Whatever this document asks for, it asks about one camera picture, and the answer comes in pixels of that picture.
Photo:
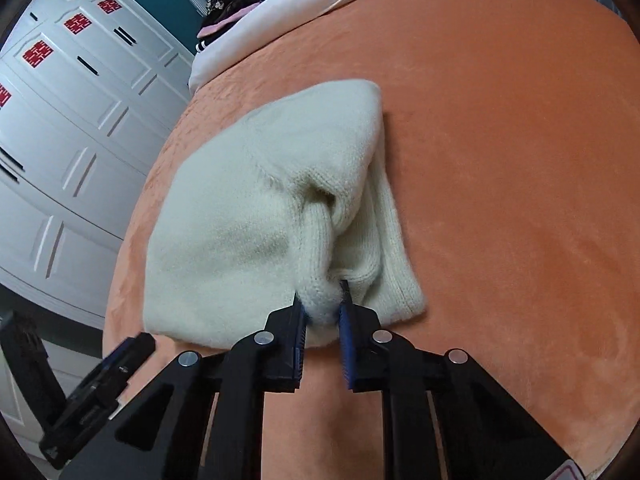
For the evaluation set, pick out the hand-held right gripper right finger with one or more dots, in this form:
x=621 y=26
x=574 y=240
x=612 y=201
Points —
x=346 y=355

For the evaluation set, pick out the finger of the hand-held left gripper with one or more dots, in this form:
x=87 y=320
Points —
x=30 y=355
x=122 y=355

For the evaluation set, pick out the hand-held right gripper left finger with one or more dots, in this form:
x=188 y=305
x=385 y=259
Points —
x=299 y=340

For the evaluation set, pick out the cream knit cardigan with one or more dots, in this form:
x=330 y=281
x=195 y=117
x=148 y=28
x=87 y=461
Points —
x=225 y=235

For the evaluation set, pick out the white wardrobe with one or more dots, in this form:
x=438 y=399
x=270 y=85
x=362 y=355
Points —
x=75 y=135

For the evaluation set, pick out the orange plush blanket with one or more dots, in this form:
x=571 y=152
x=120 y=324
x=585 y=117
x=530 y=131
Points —
x=500 y=160

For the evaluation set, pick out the red paper wardrobe sticker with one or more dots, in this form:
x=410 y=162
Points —
x=75 y=23
x=108 y=5
x=36 y=53
x=3 y=95

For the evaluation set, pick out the black white striped cloth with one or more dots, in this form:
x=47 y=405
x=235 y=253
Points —
x=202 y=46

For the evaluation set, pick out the pink cloth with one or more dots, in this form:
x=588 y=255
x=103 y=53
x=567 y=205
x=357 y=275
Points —
x=225 y=22

